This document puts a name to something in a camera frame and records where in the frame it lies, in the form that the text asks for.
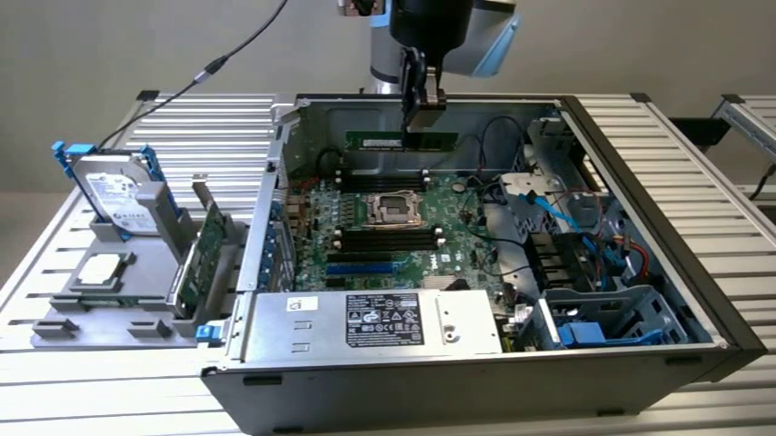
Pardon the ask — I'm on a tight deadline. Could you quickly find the light blue data wire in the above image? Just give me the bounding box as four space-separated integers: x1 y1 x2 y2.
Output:
519 189 609 292

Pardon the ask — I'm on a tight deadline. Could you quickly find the aluminium slat side table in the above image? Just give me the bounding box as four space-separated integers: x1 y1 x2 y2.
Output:
710 94 776 165

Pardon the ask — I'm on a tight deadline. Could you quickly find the green graphics card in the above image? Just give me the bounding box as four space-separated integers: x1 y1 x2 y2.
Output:
164 173 242 320

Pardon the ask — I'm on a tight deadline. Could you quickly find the long black expansion slot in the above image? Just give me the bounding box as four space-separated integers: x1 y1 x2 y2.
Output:
326 253 396 266

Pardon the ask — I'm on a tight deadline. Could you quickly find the black cable with grey plug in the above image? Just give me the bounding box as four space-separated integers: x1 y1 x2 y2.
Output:
99 0 291 152

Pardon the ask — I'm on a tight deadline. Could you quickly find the thin black cable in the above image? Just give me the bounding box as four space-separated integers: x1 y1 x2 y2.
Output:
746 164 776 202

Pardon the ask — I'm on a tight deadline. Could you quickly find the thin red wire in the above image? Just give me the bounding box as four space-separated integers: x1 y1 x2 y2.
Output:
551 189 610 238

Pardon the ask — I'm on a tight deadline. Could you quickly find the thick red wire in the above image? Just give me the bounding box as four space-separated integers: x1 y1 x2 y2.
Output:
628 242 654 279

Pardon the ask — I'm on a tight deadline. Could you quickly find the black looped wire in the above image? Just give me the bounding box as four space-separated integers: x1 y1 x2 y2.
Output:
474 115 530 183

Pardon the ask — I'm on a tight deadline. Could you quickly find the green RAM stick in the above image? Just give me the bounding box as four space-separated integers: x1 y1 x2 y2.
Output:
344 129 459 152

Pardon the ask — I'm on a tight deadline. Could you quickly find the silver CPU chip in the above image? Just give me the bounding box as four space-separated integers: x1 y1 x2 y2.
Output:
80 253 129 282

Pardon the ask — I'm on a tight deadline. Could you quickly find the grey disk bay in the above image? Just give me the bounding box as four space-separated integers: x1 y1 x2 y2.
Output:
537 282 690 352

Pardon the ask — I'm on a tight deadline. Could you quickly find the open black PC case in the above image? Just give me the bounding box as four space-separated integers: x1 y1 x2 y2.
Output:
199 92 769 436

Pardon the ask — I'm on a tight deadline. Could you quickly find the CPU socket with metal frame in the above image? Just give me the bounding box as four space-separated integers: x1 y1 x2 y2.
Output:
359 192 427 229

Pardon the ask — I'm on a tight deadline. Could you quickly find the silver metal drive cage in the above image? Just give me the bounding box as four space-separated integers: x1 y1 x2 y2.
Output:
499 116 586 219

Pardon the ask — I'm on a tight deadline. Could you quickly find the blue expansion slot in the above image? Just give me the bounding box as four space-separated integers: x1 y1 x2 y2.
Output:
326 264 395 277

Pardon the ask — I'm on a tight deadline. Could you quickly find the green motherboard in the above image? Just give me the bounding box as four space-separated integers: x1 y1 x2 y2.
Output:
283 168 518 302

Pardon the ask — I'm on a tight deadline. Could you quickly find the silver hard disk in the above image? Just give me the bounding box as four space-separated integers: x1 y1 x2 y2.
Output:
72 154 165 237

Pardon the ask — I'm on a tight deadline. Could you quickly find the grey parts rack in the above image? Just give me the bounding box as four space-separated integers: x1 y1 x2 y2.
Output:
28 180 254 351

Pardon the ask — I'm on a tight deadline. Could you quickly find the silver power supply unit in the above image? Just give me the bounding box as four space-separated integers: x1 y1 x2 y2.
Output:
240 287 507 365

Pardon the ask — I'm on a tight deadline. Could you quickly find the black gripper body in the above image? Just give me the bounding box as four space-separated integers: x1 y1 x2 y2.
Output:
387 0 475 74

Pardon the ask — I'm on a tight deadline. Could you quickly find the blue disk caddy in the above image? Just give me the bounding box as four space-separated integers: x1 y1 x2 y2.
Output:
51 141 177 238

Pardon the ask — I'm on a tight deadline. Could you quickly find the silver chipset heat sink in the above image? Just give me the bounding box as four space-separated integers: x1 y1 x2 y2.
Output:
422 275 471 292

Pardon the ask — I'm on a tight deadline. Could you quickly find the blue plastic case latch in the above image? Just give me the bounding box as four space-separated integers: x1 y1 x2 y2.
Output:
195 321 220 350

